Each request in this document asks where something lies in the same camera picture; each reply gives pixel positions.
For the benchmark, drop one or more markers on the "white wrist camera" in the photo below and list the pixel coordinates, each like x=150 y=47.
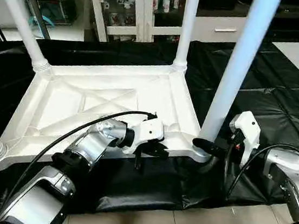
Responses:
x=148 y=131
x=246 y=132

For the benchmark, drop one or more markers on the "turquoise plastic stand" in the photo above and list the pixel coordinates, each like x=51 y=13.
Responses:
x=39 y=21

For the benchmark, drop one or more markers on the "black table mat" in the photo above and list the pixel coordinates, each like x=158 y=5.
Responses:
x=283 y=90

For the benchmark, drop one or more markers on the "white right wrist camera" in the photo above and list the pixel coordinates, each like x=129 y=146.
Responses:
x=246 y=132

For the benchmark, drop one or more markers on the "white plastic table top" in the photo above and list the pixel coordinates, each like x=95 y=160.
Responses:
x=75 y=97

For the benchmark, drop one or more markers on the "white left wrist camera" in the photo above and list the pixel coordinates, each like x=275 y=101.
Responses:
x=148 y=131

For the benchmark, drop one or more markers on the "white drawer unit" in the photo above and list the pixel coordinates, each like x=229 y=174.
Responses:
x=225 y=29

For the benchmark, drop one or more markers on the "white glass door cabinet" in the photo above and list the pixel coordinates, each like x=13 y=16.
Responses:
x=124 y=8

